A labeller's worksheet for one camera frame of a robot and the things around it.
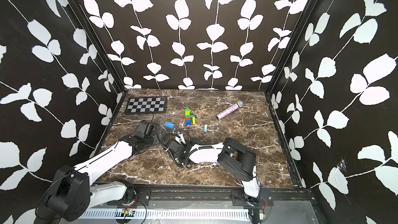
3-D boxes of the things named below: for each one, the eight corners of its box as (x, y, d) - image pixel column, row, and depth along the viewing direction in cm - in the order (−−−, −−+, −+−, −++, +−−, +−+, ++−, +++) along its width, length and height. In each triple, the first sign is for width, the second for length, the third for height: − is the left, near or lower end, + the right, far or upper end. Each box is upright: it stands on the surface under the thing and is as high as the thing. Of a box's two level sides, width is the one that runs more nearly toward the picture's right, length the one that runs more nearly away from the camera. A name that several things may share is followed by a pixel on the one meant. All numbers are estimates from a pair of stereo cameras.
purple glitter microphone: (219, 122, 105) (220, 118, 102) (216, 118, 107) (216, 114, 104) (243, 106, 114) (244, 102, 111) (239, 103, 116) (240, 99, 113)
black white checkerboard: (125, 114, 107) (123, 112, 105) (130, 99, 116) (129, 97, 114) (165, 113, 109) (164, 110, 106) (167, 98, 118) (167, 96, 115)
